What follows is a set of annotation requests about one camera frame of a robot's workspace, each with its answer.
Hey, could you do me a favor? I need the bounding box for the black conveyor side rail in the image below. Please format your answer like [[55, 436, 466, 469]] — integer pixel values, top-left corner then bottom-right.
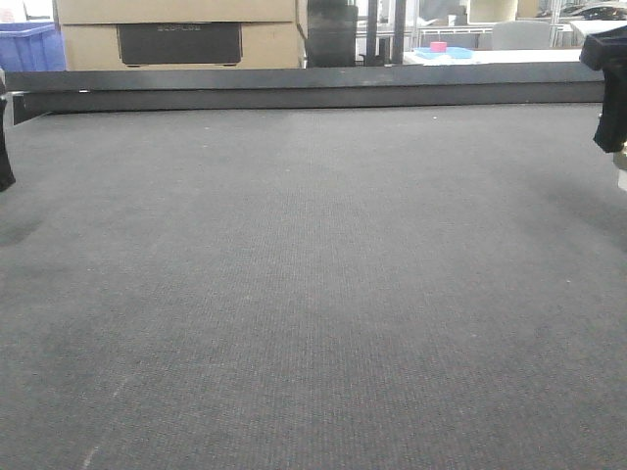
[[4, 62, 603, 122]]

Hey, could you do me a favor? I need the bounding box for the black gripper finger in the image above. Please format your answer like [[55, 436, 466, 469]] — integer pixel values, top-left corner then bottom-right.
[[580, 26, 626, 153]]

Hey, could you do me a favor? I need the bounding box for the light blue tray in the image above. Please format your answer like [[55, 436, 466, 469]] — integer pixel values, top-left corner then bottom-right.
[[412, 47, 474, 61]]

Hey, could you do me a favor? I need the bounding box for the large cardboard box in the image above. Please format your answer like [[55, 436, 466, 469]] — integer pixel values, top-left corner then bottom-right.
[[54, 0, 308, 71]]

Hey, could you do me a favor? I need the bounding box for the blue crate behind conveyor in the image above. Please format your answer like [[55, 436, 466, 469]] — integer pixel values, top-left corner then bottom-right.
[[1, 22, 66, 72]]

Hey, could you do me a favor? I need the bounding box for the white background table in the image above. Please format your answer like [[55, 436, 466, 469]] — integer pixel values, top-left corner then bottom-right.
[[403, 49, 581, 66]]

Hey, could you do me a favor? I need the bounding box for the black conveyor belt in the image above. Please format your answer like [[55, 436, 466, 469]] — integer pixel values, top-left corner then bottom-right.
[[1, 105, 626, 469]]

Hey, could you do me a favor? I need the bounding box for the pink object on tray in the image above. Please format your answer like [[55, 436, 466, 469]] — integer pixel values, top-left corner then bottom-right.
[[429, 41, 448, 53]]

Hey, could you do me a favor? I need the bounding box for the black cylindrical post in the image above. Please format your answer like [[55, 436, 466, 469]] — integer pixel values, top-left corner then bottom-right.
[[306, 1, 359, 69]]

